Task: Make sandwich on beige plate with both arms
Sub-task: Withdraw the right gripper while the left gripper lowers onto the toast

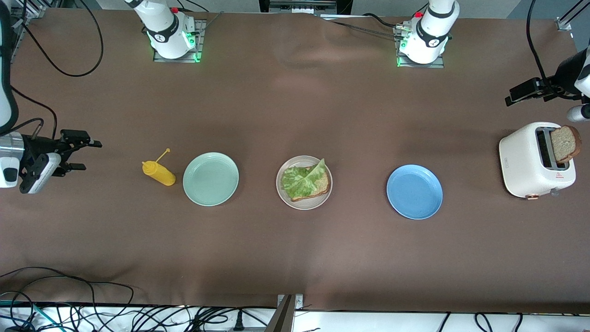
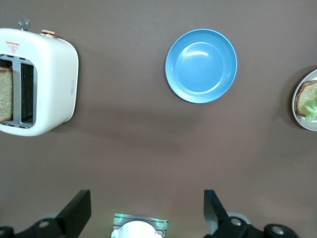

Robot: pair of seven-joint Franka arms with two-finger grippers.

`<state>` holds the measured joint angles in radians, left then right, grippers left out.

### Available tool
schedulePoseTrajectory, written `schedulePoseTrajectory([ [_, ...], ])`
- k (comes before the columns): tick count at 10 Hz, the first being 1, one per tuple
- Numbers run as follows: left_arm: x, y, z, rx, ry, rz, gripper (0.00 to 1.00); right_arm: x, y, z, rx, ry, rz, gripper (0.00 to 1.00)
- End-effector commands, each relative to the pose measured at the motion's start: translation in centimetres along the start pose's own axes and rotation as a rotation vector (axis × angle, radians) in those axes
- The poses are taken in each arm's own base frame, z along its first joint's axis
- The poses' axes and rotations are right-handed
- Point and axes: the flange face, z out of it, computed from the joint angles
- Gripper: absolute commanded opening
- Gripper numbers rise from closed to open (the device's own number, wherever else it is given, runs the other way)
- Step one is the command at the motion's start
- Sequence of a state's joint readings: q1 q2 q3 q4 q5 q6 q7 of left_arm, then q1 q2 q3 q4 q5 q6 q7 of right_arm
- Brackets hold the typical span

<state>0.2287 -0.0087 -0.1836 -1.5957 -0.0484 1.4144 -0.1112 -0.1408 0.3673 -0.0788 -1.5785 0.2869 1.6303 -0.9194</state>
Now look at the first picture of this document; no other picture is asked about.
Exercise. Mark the blue plate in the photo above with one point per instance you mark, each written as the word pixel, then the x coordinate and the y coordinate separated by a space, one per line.
pixel 415 192

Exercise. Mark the white toaster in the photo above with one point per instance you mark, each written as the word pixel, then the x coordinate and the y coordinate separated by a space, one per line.
pixel 521 161

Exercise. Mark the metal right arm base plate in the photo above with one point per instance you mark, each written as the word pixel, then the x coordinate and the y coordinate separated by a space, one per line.
pixel 198 41

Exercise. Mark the black equipment rack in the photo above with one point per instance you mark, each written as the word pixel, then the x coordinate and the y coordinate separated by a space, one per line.
pixel 304 5

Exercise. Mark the green lettuce leaf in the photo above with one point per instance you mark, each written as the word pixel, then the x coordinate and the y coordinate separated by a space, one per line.
pixel 299 182

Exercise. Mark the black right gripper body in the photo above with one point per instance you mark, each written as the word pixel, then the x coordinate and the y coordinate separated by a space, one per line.
pixel 33 148

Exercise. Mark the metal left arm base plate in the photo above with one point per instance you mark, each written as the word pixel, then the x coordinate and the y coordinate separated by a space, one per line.
pixel 419 66

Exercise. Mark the black power plug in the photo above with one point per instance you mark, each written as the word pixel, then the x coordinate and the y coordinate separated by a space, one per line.
pixel 238 320

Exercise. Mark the clear enclosure with aluminium frame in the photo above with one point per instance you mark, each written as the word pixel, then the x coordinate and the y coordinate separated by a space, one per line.
pixel 30 9

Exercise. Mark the metal edge bracket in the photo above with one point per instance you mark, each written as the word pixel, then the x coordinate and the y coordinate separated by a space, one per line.
pixel 288 313

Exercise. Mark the brown table cover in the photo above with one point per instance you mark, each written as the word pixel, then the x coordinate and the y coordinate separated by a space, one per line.
pixel 295 258

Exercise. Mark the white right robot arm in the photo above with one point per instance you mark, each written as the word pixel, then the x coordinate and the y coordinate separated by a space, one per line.
pixel 166 32

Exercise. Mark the brown bread slice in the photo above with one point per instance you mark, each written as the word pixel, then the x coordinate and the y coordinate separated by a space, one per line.
pixel 564 144
pixel 322 184

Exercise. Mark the aluminium corner bracket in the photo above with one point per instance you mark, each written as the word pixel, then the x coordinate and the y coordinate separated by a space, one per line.
pixel 563 24

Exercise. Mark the mint green plate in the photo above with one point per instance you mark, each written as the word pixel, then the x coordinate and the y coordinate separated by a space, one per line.
pixel 210 180

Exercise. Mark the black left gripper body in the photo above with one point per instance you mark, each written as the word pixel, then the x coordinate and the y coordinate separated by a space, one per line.
pixel 549 89

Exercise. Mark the beige plate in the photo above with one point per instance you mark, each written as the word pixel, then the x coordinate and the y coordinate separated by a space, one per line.
pixel 304 205

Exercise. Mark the yellow mustard squeeze bottle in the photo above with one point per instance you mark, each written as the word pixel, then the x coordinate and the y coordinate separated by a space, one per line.
pixel 159 174

